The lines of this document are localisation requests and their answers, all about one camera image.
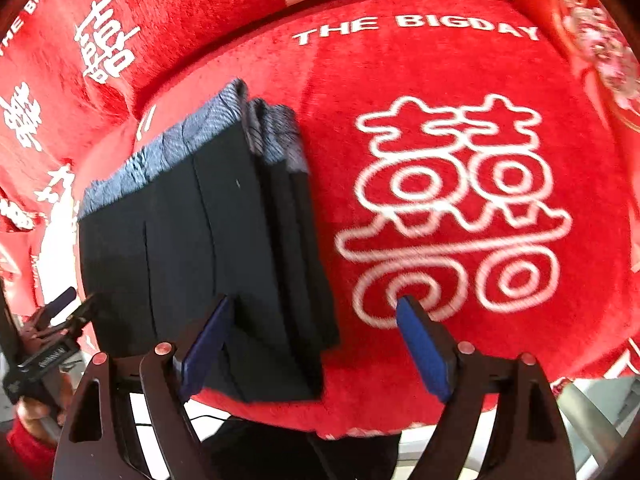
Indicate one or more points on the metal chair frame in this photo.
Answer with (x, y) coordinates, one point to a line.
(601, 417)

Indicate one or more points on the red plush blanket white characters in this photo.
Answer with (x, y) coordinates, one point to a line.
(452, 156)

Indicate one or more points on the red sleeve forearm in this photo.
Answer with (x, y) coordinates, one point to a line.
(33, 455)

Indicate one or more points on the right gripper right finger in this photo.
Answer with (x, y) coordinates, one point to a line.
(528, 439)

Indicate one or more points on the black pants with grey trim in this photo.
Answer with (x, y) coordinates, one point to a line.
(218, 204)

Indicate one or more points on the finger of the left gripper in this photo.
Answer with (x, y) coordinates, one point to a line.
(43, 316)
(80, 318)

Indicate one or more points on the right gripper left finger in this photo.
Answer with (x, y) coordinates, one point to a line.
(99, 439)

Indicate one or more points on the person's black trousers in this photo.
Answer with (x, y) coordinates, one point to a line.
(241, 449)

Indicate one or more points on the person's left hand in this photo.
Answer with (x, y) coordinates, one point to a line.
(42, 409)

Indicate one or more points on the red embroidered gold pillow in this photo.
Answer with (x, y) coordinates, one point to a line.
(600, 58)

